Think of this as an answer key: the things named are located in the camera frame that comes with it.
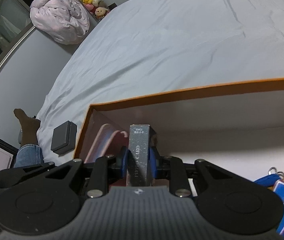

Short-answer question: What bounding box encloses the photo card box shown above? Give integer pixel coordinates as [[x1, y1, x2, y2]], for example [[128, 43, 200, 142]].
[[126, 125, 156, 187]]

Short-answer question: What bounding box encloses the dark grey square box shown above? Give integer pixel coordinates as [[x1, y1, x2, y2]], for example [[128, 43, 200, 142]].
[[51, 121, 77, 155]]

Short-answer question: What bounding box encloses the person's left leg in jeans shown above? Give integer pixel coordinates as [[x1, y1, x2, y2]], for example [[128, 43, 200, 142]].
[[13, 108, 44, 168]]

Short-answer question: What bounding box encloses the orange cardboard box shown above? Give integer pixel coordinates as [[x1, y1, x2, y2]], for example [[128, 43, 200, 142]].
[[74, 78, 284, 180]]

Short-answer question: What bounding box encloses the light blue bed sheet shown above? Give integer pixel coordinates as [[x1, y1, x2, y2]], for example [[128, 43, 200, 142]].
[[37, 0, 284, 164]]

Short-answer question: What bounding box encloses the lilac bundled duvet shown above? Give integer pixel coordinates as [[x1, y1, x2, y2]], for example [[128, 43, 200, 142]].
[[30, 0, 90, 45]]

